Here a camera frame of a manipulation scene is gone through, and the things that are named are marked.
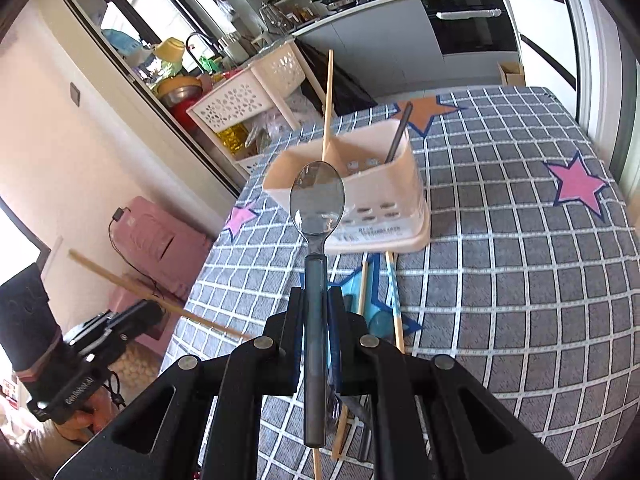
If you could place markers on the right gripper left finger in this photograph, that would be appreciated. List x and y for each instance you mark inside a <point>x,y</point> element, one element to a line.
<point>281,369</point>

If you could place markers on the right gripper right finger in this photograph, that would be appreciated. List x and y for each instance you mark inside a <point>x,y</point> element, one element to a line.
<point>350,369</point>

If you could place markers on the plain wooden chopstick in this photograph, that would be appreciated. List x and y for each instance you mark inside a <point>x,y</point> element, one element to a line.
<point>328,107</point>
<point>141,292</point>
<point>351,404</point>

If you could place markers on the blue dotted chopstick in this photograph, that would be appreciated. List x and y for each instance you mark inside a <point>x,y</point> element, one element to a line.
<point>395,302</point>

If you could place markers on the dark handled spoon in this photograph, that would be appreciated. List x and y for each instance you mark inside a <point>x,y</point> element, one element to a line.
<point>317,201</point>

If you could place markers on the person's left hand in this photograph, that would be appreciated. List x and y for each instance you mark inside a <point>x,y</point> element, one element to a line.
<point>89,420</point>

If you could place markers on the pink appliance box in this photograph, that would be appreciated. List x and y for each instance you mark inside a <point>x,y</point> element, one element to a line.
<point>163,254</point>

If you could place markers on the beige utensil holder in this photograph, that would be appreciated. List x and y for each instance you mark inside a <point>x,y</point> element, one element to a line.
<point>386,209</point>

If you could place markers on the grey checked tablecloth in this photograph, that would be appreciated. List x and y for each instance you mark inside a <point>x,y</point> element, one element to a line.
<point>536,296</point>

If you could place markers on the beige perforated storage cart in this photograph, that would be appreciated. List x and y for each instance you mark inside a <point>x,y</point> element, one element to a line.
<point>260,84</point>

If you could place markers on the black plastic bag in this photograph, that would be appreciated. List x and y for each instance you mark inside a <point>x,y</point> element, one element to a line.
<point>349,96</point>

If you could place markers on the small cardboard box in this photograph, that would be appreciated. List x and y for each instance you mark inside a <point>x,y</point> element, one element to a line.
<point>512,74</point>

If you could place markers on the built-in black oven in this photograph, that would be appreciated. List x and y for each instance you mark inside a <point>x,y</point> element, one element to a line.
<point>471,26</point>

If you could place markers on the white refrigerator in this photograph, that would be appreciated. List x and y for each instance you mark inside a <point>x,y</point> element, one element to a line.
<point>548,48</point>

